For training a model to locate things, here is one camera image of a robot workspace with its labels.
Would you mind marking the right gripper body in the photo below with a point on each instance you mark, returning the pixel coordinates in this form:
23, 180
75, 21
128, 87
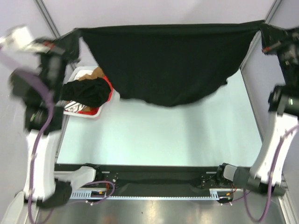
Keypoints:
285, 45

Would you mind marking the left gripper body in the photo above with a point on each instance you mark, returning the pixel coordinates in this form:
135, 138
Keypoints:
52, 56

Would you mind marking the black tank top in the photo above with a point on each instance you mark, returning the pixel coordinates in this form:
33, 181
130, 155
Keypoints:
169, 65

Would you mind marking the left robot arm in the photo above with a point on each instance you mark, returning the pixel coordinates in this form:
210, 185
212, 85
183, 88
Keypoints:
40, 90

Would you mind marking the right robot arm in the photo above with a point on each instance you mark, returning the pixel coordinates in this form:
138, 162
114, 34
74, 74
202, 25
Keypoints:
265, 175

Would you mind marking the white laundry basket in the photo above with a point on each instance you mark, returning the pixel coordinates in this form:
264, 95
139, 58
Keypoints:
77, 73

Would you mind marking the brown garment in basket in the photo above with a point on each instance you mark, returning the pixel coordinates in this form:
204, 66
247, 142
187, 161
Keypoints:
97, 73

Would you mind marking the striped black white garment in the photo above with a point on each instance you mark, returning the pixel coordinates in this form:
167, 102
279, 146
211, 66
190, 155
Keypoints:
74, 107

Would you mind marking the right aluminium frame post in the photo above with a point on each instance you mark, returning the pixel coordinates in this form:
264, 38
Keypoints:
273, 9

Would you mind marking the aluminium frame post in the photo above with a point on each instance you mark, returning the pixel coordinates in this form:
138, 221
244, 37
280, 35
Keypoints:
47, 17
273, 9

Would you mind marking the left aluminium frame post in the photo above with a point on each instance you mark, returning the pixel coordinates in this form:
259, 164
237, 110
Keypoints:
47, 17

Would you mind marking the slotted cable duct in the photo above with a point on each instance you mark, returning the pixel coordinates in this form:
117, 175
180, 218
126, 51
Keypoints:
97, 195

